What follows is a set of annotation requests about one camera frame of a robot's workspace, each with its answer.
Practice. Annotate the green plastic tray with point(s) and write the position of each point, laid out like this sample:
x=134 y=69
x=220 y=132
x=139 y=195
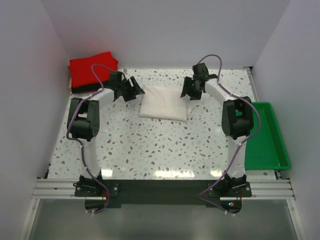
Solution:
x=267 y=150

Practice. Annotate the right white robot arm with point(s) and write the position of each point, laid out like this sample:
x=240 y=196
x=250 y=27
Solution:
x=237 y=121

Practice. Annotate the white t-shirt red print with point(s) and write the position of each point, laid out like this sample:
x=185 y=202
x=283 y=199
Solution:
x=164 y=103

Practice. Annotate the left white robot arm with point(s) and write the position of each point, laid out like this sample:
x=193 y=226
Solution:
x=83 y=123

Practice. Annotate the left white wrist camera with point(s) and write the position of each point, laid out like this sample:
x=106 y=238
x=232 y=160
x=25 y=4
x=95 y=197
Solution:
x=124 y=70

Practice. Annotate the aluminium frame rail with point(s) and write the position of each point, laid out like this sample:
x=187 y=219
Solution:
x=265 y=184

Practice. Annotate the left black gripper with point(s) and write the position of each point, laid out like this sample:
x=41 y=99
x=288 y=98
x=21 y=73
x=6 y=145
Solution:
x=128 y=89

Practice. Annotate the red folded t-shirt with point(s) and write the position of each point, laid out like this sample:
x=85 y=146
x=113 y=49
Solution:
x=81 y=72

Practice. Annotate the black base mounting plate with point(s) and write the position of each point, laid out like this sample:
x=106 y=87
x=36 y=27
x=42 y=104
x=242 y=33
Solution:
x=100 y=194

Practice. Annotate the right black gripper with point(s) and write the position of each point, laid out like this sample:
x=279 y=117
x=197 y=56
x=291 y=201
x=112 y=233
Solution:
x=191 y=88

